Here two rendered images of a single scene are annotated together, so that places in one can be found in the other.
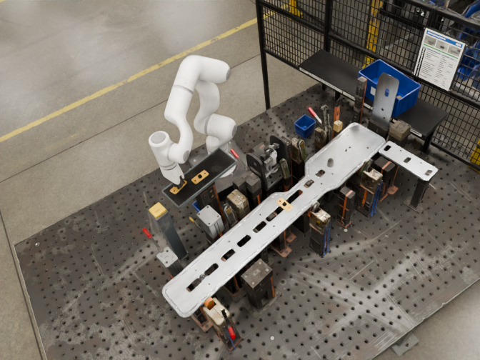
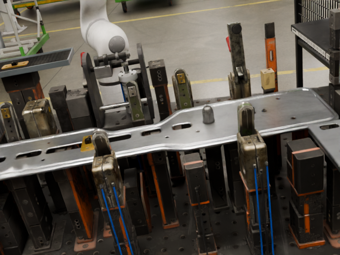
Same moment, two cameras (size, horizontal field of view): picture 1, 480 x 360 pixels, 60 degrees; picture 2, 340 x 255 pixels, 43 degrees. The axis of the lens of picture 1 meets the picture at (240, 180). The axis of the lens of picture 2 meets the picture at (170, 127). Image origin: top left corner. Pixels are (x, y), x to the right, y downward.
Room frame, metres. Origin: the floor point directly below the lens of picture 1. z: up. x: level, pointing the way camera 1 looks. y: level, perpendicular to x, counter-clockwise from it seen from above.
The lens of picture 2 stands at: (0.34, -0.96, 1.56)
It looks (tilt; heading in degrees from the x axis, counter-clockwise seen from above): 28 degrees down; 33
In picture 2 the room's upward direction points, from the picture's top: 10 degrees counter-clockwise
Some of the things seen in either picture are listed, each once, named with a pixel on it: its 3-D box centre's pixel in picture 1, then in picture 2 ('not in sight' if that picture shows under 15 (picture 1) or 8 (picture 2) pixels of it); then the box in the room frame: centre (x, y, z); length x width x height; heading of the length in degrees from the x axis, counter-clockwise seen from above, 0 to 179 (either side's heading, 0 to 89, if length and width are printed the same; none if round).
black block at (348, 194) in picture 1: (346, 208); (201, 207); (1.11, -0.51, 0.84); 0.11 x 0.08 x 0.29; 33
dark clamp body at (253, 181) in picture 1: (254, 198); (92, 144); (1.25, -0.06, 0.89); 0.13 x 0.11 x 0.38; 33
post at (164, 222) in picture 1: (170, 234); not in sight; (1.12, 0.40, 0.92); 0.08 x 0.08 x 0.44; 33
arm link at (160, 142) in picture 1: (163, 148); not in sight; (1.19, 0.28, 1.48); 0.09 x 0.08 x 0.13; 57
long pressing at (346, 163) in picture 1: (282, 208); (81, 146); (1.09, -0.18, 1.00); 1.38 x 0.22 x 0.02; 123
